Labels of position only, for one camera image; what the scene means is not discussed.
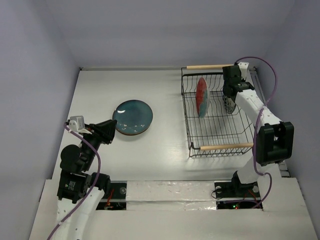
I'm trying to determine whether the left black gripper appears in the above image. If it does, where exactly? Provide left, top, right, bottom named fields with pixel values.
left=79, top=118, right=117, bottom=169

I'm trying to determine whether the blue floral white plate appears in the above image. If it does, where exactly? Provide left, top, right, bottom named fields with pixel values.
left=222, top=91, right=237, bottom=114

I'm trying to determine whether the dark blue plate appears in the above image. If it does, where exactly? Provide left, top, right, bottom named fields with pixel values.
left=112, top=99, right=153, bottom=136

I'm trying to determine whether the red and blue plate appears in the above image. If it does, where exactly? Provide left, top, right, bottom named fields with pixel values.
left=195, top=77, right=210, bottom=118

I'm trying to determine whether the black wire dish rack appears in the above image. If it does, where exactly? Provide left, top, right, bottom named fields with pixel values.
left=181, top=67, right=254, bottom=158

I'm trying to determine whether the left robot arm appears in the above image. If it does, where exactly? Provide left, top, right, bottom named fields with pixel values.
left=48, top=115, right=117, bottom=240

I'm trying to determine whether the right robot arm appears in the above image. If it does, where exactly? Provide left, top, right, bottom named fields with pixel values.
left=222, top=62, right=295, bottom=196

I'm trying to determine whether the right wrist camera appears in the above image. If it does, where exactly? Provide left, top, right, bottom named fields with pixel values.
left=236, top=61, right=249, bottom=79

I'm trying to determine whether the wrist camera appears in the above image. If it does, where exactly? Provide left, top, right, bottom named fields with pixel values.
left=236, top=61, right=249, bottom=79
left=67, top=115, right=88, bottom=133

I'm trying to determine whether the metal rail at right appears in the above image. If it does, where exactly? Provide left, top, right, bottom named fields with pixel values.
left=252, top=69, right=294, bottom=176

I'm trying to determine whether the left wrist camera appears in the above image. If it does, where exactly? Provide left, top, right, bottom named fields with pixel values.
left=67, top=115, right=88, bottom=133

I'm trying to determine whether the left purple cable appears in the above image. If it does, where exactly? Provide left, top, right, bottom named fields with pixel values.
left=47, top=121, right=102, bottom=240

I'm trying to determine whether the purple cable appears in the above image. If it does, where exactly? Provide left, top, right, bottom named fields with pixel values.
left=234, top=56, right=279, bottom=210
left=47, top=121, right=102, bottom=240

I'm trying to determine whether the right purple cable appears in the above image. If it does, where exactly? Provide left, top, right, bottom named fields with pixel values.
left=234, top=56, right=279, bottom=210

